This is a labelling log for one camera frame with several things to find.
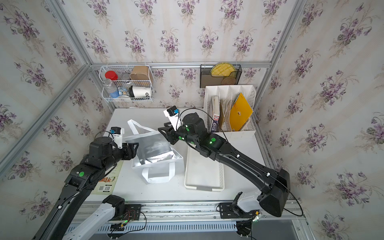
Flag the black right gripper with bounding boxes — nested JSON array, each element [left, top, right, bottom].
[[156, 119, 200, 147]]

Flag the white insulated delivery bag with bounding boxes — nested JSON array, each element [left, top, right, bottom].
[[123, 120, 185, 184]]

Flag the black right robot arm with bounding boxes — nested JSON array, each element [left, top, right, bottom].
[[158, 107, 291, 217]]

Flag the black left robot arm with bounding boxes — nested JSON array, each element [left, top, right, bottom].
[[33, 137, 139, 240]]

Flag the purple white book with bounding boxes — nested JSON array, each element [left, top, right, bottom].
[[210, 96, 221, 133]]

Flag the green printed booklet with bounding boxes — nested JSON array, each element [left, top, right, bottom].
[[91, 161, 123, 195]]

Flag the beige papers in organizer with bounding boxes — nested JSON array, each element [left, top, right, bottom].
[[219, 90, 233, 132]]

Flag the white plastic file organizer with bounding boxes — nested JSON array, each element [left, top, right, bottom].
[[204, 85, 257, 138]]

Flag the white perforated plastic tray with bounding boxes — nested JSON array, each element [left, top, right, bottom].
[[184, 148, 225, 192]]

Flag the yellow folder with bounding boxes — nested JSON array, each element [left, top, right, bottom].
[[229, 93, 253, 132]]

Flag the clear plastic bottle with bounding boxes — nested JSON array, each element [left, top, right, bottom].
[[103, 79, 120, 99]]

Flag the white black cylinder can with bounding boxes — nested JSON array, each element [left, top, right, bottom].
[[129, 86, 152, 99]]

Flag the brown cardboard box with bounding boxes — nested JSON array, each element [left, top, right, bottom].
[[130, 66, 151, 80]]

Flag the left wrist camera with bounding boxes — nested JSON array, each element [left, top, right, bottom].
[[110, 127, 125, 149]]

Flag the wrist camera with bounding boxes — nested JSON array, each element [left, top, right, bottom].
[[110, 127, 125, 149], [164, 106, 183, 131]]

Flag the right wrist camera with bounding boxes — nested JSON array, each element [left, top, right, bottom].
[[164, 106, 183, 131]]

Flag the black mesh wall holder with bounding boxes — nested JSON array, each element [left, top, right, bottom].
[[200, 65, 243, 89]]

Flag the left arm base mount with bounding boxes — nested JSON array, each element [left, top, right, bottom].
[[103, 195, 142, 222]]

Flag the white wire wall basket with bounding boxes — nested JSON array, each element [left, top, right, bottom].
[[99, 65, 155, 103]]

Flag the aluminium rail frame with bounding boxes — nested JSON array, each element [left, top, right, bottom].
[[59, 199, 304, 225]]

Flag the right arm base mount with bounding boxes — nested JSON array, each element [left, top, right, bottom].
[[216, 192, 261, 220]]

